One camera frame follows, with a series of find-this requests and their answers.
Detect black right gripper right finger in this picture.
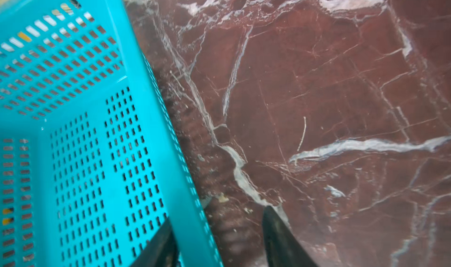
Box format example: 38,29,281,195
262,206,318,267

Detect teal perforated plastic basket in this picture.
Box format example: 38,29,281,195
1,0,223,267

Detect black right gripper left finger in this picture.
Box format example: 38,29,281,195
131,218,179,267

